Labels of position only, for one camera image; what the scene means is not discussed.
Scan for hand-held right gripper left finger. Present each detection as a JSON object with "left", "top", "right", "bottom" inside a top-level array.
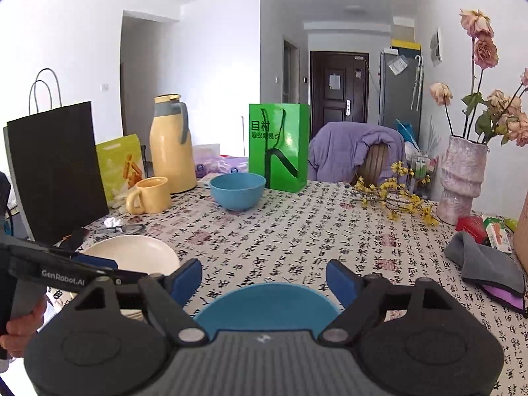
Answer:
[{"left": 66, "top": 258, "right": 209, "bottom": 346}]

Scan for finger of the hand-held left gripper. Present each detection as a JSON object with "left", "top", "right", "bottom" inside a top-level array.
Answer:
[{"left": 70, "top": 253, "right": 166, "bottom": 287}]

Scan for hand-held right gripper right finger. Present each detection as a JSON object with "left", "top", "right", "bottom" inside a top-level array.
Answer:
[{"left": 317, "top": 260, "right": 454, "bottom": 346}]

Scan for cream plate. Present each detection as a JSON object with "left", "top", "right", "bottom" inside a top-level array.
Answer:
[{"left": 80, "top": 235, "right": 181, "bottom": 277}]

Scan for blue bowl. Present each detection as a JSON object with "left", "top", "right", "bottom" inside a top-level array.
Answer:
[
  {"left": 210, "top": 172, "right": 267, "bottom": 211},
  {"left": 193, "top": 282, "right": 344, "bottom": 341}
]

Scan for person's left hand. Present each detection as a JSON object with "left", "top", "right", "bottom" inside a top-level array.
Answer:
[{"left": 6, "top": 296, "right": 49, "bottom": 359}]

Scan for eyeglasses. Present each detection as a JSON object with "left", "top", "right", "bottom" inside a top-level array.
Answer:
[{"left": 97, "top": 223, "right": 147, "bottom": 235}]

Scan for yellow mug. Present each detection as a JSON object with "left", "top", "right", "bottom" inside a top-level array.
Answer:
[{"left": 126, "top": 177, "right": 172, "bottom": 214}]

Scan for black paper bag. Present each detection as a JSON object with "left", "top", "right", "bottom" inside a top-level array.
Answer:
[{"left": 3, "top": 68, "right": 110, "bottom": 245}]

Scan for yellow-green snack box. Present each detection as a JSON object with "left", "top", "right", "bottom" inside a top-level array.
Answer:
[{"left": 96, "top": 134, "right": 146, "bottom": 209}]

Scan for yellow flower branch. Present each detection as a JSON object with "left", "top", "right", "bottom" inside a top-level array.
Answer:
[{"left": 351, "top": 161, "right": 440, "bottom": 227}]

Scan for wooden chair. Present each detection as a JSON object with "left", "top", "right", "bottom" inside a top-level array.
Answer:
[{"left": 361, "top": 142, "right": 392, "bottom": 186}]

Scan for yellow thermos jug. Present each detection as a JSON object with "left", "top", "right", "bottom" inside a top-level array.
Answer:
[{"left": 149, "top": 94, "right": 198, "bottom": 194}]

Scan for purple jacket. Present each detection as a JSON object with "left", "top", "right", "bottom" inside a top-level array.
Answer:
[{"left": 309, "top": 121, "right": 407, "bottom": 184}]

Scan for grey cloth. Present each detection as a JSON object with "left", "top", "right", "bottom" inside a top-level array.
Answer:
[{"left": 444, "top": 231, "right": 525, "bottom": 298}]

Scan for green paper bag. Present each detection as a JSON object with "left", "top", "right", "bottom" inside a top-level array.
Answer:
[{"left": 248, "top": 103, "right": 310, "bottom": 194}]

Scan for pale ribbed vase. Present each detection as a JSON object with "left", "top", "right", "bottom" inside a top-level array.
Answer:
[{"left": 436, "top": 135, "right": 488, "bottom": 227}]

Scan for small snack packets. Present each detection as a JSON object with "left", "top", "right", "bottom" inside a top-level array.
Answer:
[{"left": 456, "top": 214, "right": 517, "bottom": 254}]

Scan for purple cloth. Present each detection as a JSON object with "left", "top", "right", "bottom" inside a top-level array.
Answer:
[{"left": 478, "top": 282, "right": 528, "bottom": 315}]

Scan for dark brown door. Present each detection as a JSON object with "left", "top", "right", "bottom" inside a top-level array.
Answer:
[{"left": 310, "top": 51, "right": 369, "bottom": 128}]

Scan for grey refrigerator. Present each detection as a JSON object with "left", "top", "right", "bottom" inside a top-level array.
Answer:
[{"left": 379, "top": 49, "right": 423, "bottom": 141}]

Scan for white folded umbrella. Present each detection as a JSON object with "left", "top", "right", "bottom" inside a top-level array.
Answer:
[{"left": 410, "top": 55, "right": 425, "bottom": 112}]

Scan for dried pink roses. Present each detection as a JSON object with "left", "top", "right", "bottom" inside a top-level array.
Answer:
[{"left": 430, "top": 8, "right": 528, "bottom": 147}]

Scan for wall poster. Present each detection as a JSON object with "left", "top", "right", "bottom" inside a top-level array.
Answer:
[{"left": 429, "top": 28, "right": 442, "bottom": 67}]

